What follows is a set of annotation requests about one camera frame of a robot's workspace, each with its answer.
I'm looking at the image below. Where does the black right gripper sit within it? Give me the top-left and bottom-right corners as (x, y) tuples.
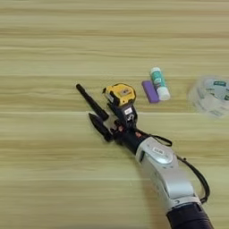
(88, 102), (150, 156)

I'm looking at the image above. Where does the green white glue stick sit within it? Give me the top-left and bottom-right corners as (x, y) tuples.
(149, 66), (172, 102)

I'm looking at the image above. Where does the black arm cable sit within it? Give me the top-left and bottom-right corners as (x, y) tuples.
(175, 155), (211, 205)

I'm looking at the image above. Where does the black marker pen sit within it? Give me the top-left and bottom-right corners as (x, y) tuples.
(75, 83), (110, 122)

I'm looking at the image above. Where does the purple eraser block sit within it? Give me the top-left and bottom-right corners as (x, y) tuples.
(141, 80), (161, 105)

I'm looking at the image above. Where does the clear adhesive tape roll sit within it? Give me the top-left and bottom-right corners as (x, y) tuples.
(187, 75), (229, 120)

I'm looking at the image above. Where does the yellow tape measure with strap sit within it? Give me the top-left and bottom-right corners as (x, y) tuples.
(102, 82), (174, 148)

